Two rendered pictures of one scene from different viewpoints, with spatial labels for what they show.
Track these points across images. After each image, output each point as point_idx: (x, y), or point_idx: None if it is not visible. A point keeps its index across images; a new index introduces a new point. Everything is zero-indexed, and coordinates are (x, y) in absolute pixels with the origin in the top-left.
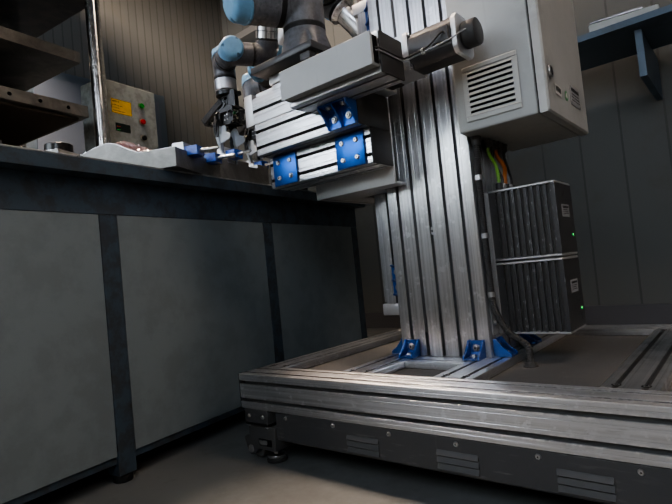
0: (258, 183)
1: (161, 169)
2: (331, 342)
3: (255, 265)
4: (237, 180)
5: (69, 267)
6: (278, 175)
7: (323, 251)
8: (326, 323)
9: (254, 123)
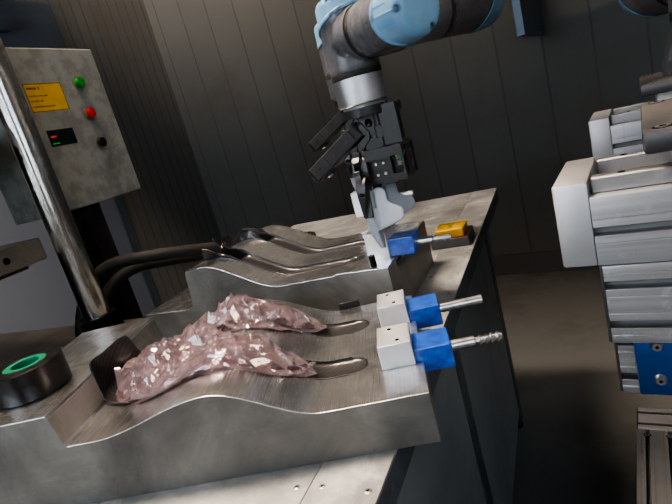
0: (458, 289)
1: (395, 455)
2: (508, 435)
3: (460, 429)
4: (447, 317)
5: None
6: (656, 372)
7: (482, 307)
8: (502, 414)
9: (600, 261)
